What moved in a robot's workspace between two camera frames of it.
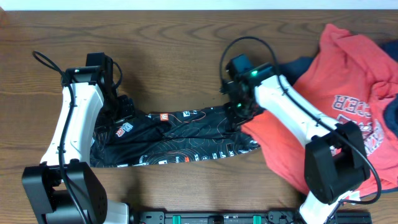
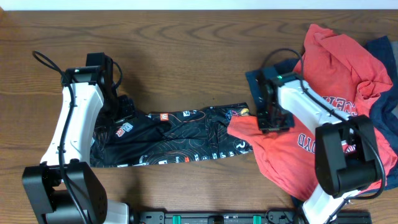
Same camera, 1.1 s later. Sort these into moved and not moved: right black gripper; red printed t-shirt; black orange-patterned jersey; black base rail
Moved: right black gripper; red printed t-shirt
Not moved: black base rail; black orange-patterned jersey
